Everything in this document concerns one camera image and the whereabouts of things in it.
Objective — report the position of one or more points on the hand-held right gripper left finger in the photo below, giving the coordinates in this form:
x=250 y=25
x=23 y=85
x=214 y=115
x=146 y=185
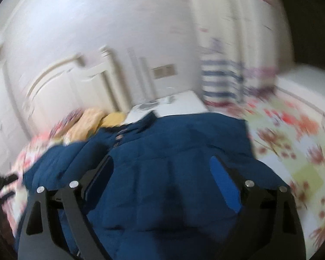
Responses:
x=100 y=168

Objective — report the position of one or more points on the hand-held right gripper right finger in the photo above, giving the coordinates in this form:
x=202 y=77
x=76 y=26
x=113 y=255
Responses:
x=224 y=187

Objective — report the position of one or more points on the blue padded jacket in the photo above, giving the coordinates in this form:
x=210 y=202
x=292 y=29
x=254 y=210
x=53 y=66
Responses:
x=162 y=173

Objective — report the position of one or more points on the cream pillow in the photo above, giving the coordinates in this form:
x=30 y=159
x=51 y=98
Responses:
x=84 y=124

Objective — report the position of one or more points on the yellow pillow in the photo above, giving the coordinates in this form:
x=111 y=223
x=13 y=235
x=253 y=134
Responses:
x=114 y=119

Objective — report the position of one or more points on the patterned cushion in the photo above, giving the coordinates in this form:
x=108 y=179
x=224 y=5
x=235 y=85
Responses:
x=63 y=123

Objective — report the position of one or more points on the white headboard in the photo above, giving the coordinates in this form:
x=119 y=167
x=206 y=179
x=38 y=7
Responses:
x=70 y=92

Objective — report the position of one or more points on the floral bed sheet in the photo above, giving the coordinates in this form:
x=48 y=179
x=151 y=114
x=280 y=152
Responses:
x=300 y=146

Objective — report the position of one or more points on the white nightstand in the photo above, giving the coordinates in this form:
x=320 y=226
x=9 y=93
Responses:
x=184 y=103

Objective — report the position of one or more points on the white charger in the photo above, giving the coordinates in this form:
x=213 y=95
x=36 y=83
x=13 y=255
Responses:
x=168 y=100

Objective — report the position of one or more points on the white window sill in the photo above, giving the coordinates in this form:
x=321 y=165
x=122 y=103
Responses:
x=306 y=82

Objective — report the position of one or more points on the printed cream curtain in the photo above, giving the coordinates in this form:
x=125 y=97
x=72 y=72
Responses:
x=224 y=46

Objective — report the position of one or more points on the dark window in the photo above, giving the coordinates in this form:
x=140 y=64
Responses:
x=311 y=19

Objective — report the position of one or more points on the beige wall switch plate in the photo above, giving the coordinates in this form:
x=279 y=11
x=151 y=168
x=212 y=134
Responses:
x=163 y=71

